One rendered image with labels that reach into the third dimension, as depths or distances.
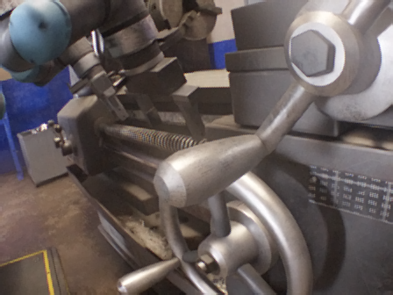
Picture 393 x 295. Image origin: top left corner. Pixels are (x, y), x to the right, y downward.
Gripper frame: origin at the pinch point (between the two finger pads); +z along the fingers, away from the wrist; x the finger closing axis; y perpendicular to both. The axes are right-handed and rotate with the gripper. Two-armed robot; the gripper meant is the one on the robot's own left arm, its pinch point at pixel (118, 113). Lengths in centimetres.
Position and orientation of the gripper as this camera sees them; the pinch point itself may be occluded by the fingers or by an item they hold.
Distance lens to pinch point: 86.1
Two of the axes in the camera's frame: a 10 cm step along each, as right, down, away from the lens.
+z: 5.3, 7.9, 3.1
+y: 7.5, -6.1, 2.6
